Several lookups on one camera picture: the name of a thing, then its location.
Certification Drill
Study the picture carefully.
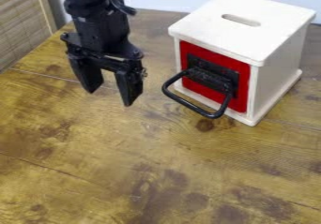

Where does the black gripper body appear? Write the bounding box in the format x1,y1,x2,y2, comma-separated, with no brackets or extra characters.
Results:
62,8,145,73

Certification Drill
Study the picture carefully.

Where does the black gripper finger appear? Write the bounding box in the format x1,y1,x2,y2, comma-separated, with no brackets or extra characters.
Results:
114,68,148,106
69,54,105,93

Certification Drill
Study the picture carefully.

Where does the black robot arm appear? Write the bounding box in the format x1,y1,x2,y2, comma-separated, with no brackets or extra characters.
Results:
61,0,146,106

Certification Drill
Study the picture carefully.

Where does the red drawer front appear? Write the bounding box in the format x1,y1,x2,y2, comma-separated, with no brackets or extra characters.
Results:
180,41,252,112

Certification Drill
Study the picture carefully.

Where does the white wooden box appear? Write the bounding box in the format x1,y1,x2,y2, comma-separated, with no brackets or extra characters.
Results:
169,0,316,127

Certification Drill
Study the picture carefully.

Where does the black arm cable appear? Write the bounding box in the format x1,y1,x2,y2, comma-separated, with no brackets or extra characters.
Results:
106,0,138,17

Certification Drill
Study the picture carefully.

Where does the black metal drawer handle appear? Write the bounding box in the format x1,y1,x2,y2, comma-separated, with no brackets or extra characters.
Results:
162,53,240,119

